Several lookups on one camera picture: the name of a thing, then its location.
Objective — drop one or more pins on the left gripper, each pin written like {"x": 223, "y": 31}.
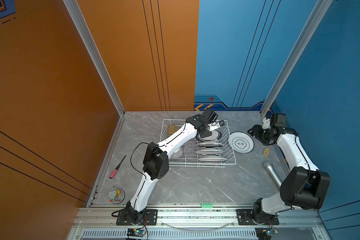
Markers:
{"x": 209, "y": 133}

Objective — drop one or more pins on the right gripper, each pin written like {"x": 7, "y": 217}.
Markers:
{"x": 255, "y": 131}

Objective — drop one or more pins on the green rimmed plate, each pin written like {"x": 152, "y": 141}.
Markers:
{"x": 216, "y": 135}
{"x": 241, "y": 142}
{"x": 209, "y": 144}

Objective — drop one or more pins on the white plate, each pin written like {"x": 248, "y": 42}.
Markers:
{"x": 213, "y": 159}
{"x": 209, "y": 151}

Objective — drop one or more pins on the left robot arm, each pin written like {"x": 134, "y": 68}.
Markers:
{"x": 156, "y": 159}

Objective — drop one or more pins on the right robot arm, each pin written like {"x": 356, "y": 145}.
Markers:
{"x": 305, "y": 186}

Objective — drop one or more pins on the small yellow wooden block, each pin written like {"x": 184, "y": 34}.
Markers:
{"x": 266, "y": 152}

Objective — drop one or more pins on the clear glass cup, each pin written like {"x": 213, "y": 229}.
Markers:
{"x": 189, "y": 149}

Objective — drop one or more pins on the yellow glass cup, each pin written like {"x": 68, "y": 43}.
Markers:
{"x": 171, "y": 130}

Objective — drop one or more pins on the white ribbed bowl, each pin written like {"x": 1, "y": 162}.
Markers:
{"x": 177, "y": 154}

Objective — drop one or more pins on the green terminal connector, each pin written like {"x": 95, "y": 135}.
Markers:
{"x": 206, "y": 205}

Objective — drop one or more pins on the right circuit board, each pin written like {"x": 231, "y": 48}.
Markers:
{"x": 262, "y": 234}

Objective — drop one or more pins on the circuit board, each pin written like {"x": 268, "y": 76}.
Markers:
{"x": 262, "y": 234}
{"x": 136, "y": 234}

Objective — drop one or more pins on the left circuit board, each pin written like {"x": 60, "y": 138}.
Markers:
{"x": 136, "y": 234}

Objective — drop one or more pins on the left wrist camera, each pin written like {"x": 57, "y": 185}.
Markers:
{"x": 216, "y": 125}

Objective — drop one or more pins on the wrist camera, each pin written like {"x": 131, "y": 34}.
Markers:
{"x": 266, "y": 123}
{"x": 216, "y": 125}

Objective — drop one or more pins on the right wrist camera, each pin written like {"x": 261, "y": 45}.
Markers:
{"x": 266, "y": 123}

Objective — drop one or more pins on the white wire dish rack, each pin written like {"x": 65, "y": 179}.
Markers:
{"x": 193, "y": 161}

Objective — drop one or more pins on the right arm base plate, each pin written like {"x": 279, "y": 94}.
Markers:
{"x": 246, "y": 217}

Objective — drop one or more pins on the red handled screwdriver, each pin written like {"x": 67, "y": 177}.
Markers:
{"x": 114, "y": 172}

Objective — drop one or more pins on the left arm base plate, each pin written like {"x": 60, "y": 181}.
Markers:
{"x": 148, "y": 218}

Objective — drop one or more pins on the aluminium front rail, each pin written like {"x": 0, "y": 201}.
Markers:
{"x": 195, "y": 218}

